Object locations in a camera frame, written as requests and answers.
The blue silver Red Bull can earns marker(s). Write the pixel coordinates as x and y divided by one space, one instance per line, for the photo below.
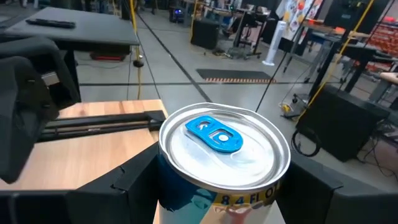
224 146

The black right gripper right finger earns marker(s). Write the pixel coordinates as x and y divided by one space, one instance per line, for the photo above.
304 199

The floral patterned cloth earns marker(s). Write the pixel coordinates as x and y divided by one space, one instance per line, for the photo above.
295 15

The black desk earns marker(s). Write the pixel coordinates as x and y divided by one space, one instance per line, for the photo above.
77 31

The red box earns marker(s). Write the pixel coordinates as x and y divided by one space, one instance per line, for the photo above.
107 57

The red storage bin rack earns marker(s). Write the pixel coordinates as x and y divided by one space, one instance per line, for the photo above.
384 37

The black rolling stand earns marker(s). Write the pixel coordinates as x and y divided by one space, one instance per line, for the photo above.
248 21

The white tower fan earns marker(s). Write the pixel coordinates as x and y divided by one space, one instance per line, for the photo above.
275 40

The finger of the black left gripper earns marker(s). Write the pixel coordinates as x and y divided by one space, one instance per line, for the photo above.
21 124

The yellow connector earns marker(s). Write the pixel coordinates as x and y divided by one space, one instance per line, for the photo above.
285 108

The wooden workbench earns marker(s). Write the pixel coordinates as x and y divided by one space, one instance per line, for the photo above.
357 33

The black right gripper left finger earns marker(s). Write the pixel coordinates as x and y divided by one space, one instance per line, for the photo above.
124 193

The black cube case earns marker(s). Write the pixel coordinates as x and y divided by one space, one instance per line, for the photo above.
205 34

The black remote control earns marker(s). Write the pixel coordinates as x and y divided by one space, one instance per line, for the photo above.
49 23

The black hazard-striped floor mat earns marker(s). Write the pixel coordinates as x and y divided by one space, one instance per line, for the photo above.
233 74

